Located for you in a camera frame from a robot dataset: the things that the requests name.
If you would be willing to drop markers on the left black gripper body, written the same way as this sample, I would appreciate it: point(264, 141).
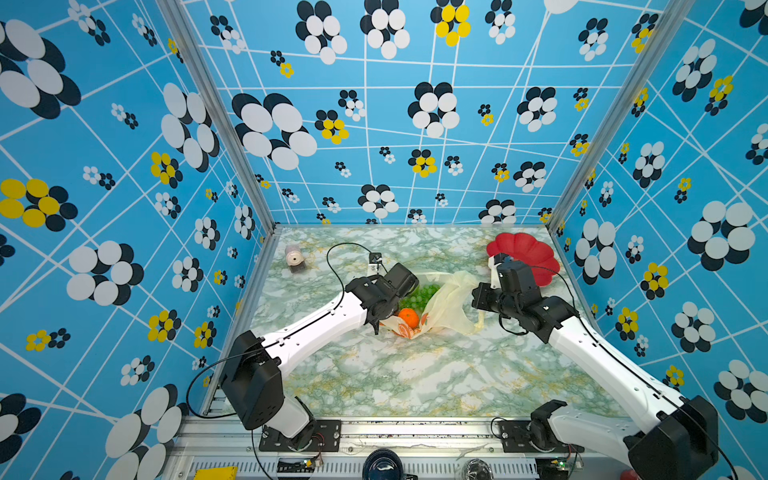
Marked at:
point(395, 309)

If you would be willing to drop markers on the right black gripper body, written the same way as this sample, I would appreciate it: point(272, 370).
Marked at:
point(508, 307)

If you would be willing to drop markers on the translucent yellowish plastic bag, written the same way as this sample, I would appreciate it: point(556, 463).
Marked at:
point(448, 308)

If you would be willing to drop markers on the fake orange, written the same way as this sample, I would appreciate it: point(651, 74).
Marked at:
point(410, 317)

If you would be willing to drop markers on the fake green grapes bunch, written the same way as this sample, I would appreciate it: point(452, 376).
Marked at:
point(420, 297)

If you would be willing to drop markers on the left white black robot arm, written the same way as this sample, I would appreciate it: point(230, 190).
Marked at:
point(254, 373)

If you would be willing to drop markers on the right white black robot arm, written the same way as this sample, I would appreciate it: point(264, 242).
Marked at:
point(665, 436)

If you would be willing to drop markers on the red flower-shaped plate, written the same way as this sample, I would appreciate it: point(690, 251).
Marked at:
point(526, 248)

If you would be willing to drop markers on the small pink roll object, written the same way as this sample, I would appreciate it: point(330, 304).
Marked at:
point(294, 258)

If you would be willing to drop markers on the yellow block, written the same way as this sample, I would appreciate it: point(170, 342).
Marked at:
point(218, 473)

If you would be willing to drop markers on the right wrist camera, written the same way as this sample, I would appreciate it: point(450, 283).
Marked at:
point(493, 263)

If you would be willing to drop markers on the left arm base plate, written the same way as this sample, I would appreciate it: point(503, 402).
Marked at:
point(323, 435)

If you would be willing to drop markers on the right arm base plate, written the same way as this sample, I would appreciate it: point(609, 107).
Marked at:
point(516, 437)

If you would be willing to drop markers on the black round camera lens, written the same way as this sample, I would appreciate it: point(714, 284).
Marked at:
point(383, 464)

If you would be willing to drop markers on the aluminium front rail frame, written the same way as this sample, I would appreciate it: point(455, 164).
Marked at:
point(430, 448)

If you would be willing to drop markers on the right aluminium corner post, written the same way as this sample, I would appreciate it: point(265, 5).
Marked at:
point(670, 22)

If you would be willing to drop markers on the aluminium corner post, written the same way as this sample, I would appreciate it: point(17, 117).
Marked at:
point(670, 22)
point(180, 28)

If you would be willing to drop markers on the left aluminium corner post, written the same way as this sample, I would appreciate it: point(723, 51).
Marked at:
point(180, 28)

